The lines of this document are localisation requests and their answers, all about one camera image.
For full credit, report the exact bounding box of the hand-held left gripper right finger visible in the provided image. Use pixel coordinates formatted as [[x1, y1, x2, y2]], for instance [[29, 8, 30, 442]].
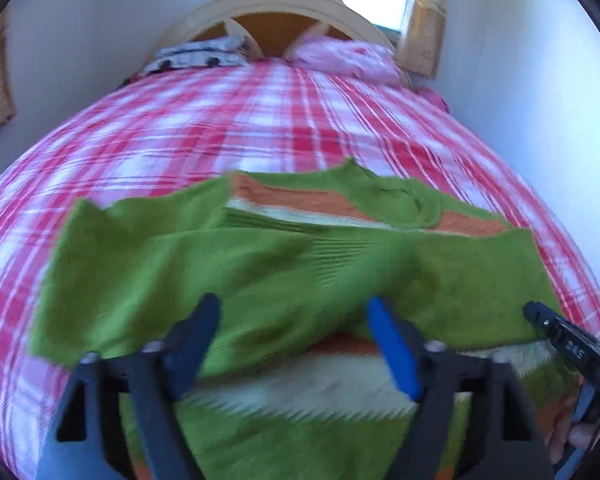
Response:
[[367, 296, 556, 480]]

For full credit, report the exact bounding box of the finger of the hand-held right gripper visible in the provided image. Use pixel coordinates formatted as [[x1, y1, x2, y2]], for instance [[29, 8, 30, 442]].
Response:
[[523, 301, 581, 361]]

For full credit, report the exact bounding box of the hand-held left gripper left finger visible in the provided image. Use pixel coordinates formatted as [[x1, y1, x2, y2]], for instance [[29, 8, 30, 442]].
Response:
[[35, 292, 224, 480]]

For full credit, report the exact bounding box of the green knitted sweater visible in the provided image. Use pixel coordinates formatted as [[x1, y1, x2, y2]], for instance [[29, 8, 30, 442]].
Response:
[[30, 157, 590, 480]]

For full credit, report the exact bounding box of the person's right hand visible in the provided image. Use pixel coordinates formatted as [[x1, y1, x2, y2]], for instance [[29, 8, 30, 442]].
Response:
[[554, 410, 599, 467]]

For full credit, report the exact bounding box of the red plaid bed cover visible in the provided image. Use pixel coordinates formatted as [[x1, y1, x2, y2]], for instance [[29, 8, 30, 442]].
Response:
[[0, 57, 600, 480]]

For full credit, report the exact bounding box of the pink cloth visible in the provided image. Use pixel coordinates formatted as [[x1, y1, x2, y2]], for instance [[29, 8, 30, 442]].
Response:
[[419, 87, 452, 112]]

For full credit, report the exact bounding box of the pink pillow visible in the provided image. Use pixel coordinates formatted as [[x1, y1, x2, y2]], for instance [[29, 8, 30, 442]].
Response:
[[292, 37, 404, 84]]

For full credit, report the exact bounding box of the cream wooden headboard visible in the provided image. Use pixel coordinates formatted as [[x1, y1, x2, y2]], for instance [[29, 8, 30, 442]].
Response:
[[154, 0, 406, 80]]

